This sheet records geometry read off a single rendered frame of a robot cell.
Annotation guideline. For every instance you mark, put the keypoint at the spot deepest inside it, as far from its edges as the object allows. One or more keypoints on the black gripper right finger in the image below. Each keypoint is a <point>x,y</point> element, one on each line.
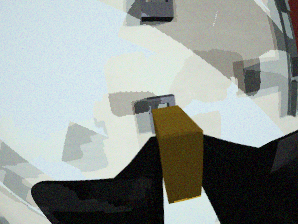
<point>237,178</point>

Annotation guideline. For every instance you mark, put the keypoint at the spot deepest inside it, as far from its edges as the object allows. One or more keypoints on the olive brown rectangular block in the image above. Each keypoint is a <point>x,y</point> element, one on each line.
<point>181,150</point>

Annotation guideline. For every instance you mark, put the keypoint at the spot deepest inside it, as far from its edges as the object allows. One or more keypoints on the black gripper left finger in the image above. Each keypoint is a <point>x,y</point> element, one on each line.
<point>134,196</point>

